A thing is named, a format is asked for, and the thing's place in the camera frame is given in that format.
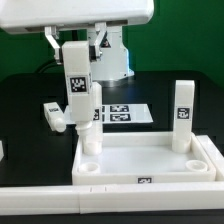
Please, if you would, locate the white desk top tray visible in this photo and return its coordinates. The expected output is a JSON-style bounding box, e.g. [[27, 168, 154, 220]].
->
[[72, 132, 216, 185]]

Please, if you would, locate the white front fence bar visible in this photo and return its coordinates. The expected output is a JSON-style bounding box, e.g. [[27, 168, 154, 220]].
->
[[0, 182, 224, 216]]

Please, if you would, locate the white right fence bar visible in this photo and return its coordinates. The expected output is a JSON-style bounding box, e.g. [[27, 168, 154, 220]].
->
[[197, 135, 224, 182]]

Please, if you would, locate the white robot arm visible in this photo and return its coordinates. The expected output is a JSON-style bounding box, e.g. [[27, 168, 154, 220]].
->
[[0, 0, 154, 86]]

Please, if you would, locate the white marker sheet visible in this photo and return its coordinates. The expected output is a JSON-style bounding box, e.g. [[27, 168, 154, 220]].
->
[[64, 104, 153, 125]]

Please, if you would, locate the white block left edge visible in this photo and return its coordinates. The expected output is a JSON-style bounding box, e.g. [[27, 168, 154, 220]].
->
[[0, 140, 4, 161]]

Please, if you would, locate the white fence bar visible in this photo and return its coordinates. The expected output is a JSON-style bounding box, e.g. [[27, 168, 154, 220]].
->
[[0, 182, 224, 216], [197, 135, 224, 182]]

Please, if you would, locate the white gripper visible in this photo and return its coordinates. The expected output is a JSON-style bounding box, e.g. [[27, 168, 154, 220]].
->
[[0, 0, 154, 64]]

